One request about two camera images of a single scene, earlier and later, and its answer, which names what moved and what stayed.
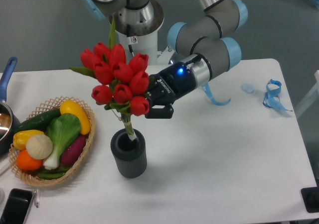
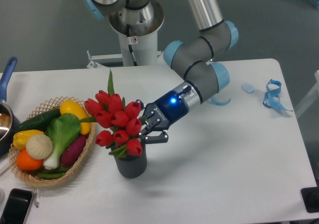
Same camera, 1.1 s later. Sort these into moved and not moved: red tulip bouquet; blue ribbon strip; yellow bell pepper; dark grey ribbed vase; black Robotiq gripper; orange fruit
Moved: red tulip bouquet; black Robotiq gripper
Not moved: dark grey ribbed vase; yellow bell pepper; orange fruit; blue ribbon strip
